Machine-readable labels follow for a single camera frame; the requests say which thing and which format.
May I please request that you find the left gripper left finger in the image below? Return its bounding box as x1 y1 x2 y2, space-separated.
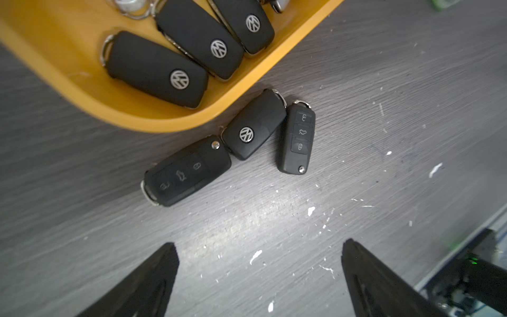
79 243 180 316

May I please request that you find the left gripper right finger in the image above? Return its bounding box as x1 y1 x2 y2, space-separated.
341 239 446 317

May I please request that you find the white key fob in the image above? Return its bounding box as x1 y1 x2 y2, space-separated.
110 0 158 21

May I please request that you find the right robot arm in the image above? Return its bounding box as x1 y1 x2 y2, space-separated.
423 229 506 316

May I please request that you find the green lidded small jar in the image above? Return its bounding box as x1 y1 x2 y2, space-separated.
430 0 461 11

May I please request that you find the yellow plastic storage box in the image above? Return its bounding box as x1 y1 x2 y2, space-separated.
1 1 339 133

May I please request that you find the black car key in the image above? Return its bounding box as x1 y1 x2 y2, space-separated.
221 88 287 161
152 0 244 81
141 135 232 207
277 100 316 175
100 30 209 109
208 0 275 55

